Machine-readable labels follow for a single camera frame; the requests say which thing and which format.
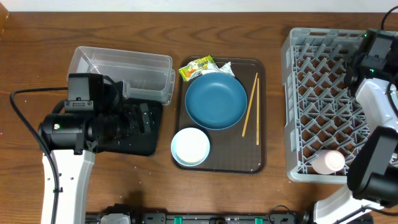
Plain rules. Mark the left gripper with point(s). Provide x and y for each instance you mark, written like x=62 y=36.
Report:
x=131 y=114

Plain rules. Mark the large blue bowl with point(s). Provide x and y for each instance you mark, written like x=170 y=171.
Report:
x=216 y=101

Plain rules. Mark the wooden chopstick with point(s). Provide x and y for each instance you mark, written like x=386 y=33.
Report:
x=249 y=106
x=258 y=113

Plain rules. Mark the pink cup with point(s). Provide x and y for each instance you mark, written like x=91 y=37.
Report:
x=327 y=162

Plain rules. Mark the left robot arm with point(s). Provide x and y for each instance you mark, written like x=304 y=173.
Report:
x=94 y=118

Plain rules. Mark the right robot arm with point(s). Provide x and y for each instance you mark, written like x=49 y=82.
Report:
x=371 y=184

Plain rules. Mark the grey dishwasher rack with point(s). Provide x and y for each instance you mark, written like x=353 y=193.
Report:
x=321 y=113

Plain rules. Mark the black plastic tray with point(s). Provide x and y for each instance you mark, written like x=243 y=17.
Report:
x=110 y=130

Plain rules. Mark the clear plastic bin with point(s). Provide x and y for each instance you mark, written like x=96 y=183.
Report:
x=145 y=76

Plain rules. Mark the light blue rice bowl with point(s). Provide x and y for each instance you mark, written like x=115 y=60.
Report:
x=190 y=147

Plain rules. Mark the yellow green snack wrapper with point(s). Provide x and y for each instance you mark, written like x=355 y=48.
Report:
x=193 y=68

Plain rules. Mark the crumpled white tissue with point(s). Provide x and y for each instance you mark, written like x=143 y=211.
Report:
x=213 y=68

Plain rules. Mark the brown serving tray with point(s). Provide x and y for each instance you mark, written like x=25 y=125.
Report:
x=229 y=151

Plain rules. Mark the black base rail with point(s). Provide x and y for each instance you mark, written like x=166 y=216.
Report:
x=121 y=213

